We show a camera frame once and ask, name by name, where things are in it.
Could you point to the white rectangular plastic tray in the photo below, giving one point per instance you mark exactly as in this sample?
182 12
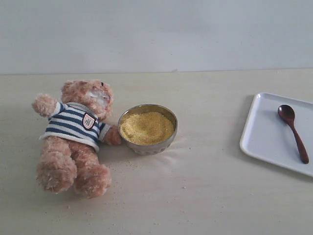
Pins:
267 138

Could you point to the steel bowl of yellow grain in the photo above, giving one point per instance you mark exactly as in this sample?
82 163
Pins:
148 129

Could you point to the dark red wooden spoon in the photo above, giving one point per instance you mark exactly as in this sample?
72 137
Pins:
287 114

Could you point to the beige teddy bear striped sweater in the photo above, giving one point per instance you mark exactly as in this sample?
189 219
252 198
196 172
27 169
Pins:
76 127

